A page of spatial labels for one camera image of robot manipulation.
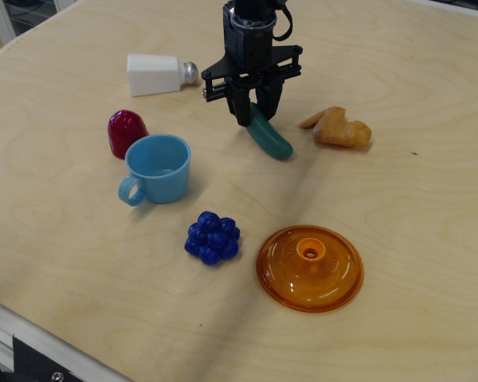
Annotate black corner bracket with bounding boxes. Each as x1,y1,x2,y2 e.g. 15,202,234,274
12,336,84,382

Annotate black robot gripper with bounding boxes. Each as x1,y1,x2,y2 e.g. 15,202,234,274
202,1,303,127

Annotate aluminium table frame rail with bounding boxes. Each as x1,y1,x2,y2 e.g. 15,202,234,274
0,304,130,381

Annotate blue toy grape bunch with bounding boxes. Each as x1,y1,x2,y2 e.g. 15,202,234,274
184,211,241,266

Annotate orange transparent pot lid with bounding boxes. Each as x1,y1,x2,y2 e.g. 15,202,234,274
256,224,364,313

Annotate toy fried chicken wing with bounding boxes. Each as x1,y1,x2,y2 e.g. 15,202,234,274
298,106,372,148

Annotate dark red toy dome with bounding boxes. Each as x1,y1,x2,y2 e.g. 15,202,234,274
108,110,149,159

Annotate green toy cucumber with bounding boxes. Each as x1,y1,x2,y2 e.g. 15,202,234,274
246,103,293,160

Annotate white salt shaker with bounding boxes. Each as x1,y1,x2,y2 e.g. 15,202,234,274
127,54,199,97

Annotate light blue plastic cup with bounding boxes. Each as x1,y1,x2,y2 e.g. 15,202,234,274
118,134,191,207

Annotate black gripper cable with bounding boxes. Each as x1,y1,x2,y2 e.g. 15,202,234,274
271,3,294,42

